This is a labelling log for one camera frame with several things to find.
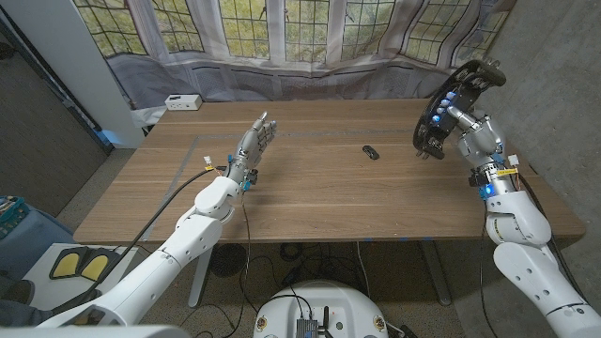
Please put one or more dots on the grey table leg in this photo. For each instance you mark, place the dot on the grey table leg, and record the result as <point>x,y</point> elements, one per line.
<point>436,277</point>
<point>201,277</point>

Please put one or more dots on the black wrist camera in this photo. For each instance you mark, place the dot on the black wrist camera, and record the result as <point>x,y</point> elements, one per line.
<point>476,179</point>
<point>252,176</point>

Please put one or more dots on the white pillar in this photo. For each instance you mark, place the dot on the white pillar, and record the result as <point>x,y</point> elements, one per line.
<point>80,61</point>

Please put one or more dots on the black tambourine with metal jingles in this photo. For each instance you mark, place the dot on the black tambourine with metal jingles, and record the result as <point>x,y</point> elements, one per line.
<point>469,89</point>

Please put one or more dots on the white pedal platform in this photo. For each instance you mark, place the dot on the white pedal platform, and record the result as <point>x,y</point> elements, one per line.
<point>42,286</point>

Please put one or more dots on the teal plastic basket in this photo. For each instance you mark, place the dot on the teal plastic basket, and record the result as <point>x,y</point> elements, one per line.
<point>10,213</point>

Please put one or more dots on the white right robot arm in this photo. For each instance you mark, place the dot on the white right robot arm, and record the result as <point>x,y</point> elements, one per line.
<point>521,225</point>

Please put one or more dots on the black USB stick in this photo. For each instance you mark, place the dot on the black USB stick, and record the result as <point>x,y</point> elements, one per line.
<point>370,152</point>

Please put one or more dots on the dark partition panel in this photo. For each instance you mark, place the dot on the dark partition panel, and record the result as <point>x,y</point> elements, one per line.
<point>37,136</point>

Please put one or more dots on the blue upholstered chair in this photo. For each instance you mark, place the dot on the blue upholstered chair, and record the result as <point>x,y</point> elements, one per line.
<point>33,239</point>

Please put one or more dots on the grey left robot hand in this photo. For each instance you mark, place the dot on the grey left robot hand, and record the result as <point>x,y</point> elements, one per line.
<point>252,144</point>

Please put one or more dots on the printed window backdrop cloth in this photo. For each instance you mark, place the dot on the printed window backdrop cloth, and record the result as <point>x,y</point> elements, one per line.
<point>300,70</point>

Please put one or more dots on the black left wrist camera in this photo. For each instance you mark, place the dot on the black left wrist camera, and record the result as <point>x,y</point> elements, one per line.
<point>252,176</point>

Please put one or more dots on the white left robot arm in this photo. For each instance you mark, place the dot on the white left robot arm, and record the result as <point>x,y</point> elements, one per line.
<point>178,244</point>

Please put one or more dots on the white power strip box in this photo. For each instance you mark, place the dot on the white power strip box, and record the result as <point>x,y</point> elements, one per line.
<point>183,102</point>

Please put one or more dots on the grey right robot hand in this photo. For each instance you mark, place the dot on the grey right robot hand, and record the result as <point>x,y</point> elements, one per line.
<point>481,141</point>

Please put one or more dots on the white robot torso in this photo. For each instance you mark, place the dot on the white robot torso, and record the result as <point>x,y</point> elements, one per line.
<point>324,300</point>

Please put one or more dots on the round black floor fan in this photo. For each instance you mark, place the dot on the round black floor fan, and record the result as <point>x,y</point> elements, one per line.
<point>227,260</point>

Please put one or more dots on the yellow black foot pedal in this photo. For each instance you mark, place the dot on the yellow black foot pedal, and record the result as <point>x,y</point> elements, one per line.
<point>67,265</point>
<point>97,266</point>

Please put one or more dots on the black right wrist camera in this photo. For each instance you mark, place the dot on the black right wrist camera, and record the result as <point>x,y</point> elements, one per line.
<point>476,179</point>

